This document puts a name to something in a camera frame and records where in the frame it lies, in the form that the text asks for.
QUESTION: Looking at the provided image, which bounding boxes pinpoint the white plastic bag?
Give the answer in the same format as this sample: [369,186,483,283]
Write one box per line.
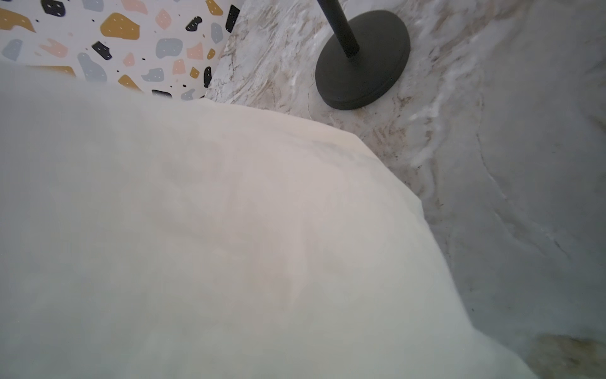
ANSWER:
[1,64,533,378]

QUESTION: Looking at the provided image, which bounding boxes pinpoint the black microphone stand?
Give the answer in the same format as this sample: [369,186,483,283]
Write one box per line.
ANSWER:
[315,1,411,111]

